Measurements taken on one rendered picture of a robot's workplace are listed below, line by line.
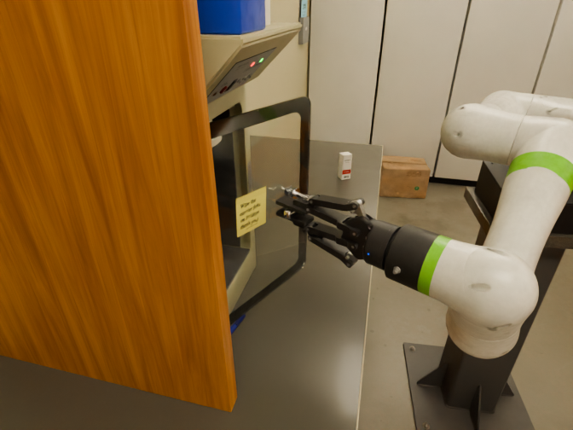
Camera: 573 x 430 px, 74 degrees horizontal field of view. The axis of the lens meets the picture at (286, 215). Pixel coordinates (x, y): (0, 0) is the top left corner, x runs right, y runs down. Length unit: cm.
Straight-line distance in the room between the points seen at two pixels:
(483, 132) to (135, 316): 77
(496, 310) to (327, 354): 36
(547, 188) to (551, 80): 301
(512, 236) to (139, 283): 61
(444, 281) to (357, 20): 313
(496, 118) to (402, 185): 259
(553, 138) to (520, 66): 283
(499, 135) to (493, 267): 43
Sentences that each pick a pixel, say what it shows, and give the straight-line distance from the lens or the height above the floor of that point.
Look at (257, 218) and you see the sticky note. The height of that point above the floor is 119.
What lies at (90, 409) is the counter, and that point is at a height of 94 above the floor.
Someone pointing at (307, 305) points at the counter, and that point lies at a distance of 89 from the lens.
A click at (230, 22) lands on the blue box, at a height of 152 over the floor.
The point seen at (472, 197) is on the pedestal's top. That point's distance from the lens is 149.
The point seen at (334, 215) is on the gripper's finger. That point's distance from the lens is 66.
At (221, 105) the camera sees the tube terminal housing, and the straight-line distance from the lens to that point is 70.
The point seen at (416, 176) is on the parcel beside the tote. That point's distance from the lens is 347.
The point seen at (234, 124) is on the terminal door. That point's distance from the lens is 60.
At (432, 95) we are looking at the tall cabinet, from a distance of 364.
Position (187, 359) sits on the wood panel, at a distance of 66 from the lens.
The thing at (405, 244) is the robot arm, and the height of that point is 124.
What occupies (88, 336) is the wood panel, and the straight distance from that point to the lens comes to 75.
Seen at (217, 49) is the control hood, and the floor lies 150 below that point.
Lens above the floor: 155
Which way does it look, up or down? 30 degrees down
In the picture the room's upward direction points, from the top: straight up
